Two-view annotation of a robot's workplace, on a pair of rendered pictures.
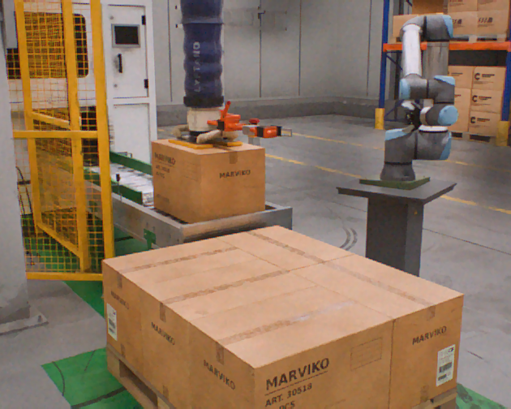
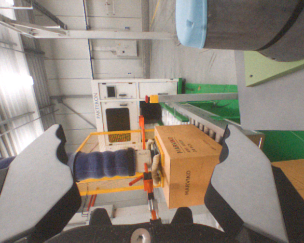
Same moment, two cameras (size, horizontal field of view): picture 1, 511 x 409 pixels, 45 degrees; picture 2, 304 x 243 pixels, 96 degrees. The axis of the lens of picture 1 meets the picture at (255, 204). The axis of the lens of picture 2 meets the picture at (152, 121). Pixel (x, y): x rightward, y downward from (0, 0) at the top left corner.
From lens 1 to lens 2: 311 cm
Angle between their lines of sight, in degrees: 51
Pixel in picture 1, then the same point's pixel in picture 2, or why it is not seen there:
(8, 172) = (163, 213)
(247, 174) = (190, 172)
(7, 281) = (205, 210)
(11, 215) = not seen: hidden behind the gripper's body
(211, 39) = (86, 173)
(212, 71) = (109, 172)
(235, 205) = not seen: hidden behind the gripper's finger
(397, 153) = (252, 34)
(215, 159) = (173, 199)
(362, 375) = not seen: outside the picture
